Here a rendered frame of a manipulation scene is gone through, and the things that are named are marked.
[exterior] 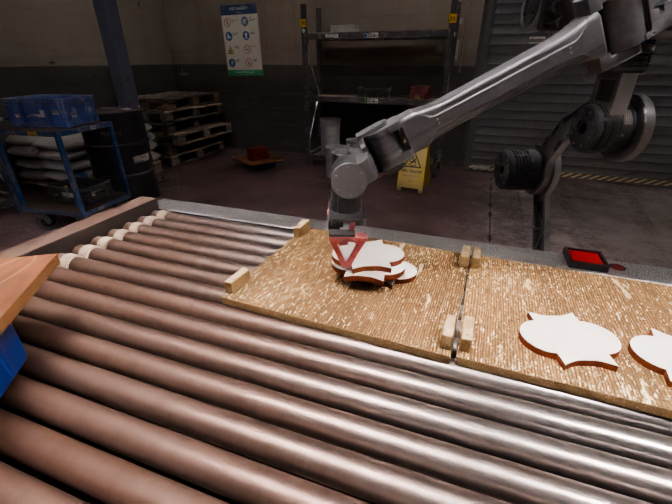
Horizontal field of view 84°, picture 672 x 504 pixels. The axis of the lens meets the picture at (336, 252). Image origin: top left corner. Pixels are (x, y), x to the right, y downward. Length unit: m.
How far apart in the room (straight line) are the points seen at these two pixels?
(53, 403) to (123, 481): 0.18
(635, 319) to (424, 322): 0.36
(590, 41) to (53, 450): 0.89
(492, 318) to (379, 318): 0.19
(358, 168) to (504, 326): 0.35
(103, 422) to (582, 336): 0.68
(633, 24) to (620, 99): 0.67
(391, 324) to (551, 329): 0.25
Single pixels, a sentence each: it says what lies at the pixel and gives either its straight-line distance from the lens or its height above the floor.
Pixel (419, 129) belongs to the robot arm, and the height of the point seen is 1.22.
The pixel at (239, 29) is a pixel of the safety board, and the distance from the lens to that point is 6.37.
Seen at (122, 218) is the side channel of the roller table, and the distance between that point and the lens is 1.19.
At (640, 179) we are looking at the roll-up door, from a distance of 5.73.
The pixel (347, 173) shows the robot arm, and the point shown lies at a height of 1.17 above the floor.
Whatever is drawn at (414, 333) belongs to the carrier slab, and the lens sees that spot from 0.62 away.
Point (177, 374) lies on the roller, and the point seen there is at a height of 0.92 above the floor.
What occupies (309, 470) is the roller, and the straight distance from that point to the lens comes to 0.49.
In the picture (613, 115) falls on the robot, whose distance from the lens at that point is 1.42.
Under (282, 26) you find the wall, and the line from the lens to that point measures 6.03.
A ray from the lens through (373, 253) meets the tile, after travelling 0.74.
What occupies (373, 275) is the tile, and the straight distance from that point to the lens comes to 0.69.
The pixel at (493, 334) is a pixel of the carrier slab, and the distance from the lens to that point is 0.66.
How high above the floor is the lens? 1.32
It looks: 27 degrees down
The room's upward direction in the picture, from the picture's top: straight up
